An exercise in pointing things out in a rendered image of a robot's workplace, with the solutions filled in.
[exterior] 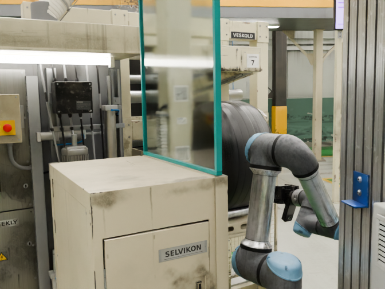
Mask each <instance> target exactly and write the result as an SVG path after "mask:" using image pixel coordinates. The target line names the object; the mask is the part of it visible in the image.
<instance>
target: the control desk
mask: <svg viewBox="0 0 385 289"><path fill-rule="evenodd" d="M49 168H50V187H51V198H52V216H53V236H54V254H55V265H56V284H57V289H229V235H228V180H227V175H224V174H222V175H213V174H209V173H205V172H203V171H199V170H195V169H192V168H189V167H185V166H182V165H178V164H176V163H172V162H168V161H164V160H162V159H158V158H154V157H151V156H148V155H143V156H132V157H120V158H107V159H95V160H88V161H75V162H63V163H51V164H49Z"/></svg>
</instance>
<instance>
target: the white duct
mask: <svg viewBox="0 0 385 289"><path fill-rule="evenodd" d="M39 1H48V2H49V4H50V6H49V10H47V13H49V14H50V15H52V16H53V17H54V18H57V19H58V20H59V19H60V18H61V16H62V15H63V14H64V13H65V12H66V10H68V9H69V6H70V5H71V4H72V3H73V2H74V0H39Z"/></svg>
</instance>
